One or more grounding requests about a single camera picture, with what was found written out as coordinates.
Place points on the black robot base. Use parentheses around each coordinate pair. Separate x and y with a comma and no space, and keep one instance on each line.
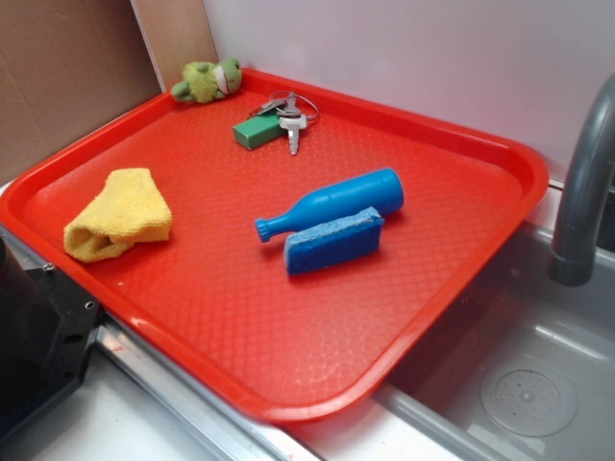
(48,326)

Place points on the yellow cloth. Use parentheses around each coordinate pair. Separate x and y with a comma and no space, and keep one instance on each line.
(129,210)

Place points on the blue sponge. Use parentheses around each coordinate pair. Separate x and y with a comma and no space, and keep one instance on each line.
(338,241)

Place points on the red plastic tray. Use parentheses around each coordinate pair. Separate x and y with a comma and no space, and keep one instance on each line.
(219,302)

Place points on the blue plastic bottle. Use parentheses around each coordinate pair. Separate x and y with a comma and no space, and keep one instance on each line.
(381,190)

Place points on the green wooden block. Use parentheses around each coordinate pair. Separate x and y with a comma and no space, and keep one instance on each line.
(257,131)

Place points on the silver key bunch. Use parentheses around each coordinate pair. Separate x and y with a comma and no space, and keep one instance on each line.
(294,111)

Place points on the green frog plush toy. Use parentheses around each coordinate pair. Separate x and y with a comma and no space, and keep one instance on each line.
(204,82)

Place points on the grey sink basin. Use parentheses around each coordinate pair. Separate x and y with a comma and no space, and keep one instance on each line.
(518,368)

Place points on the grey faucet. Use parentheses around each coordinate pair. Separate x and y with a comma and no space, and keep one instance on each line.
(585,217)

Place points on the brown cardboard panel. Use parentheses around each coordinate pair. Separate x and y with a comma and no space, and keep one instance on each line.
(67,69)

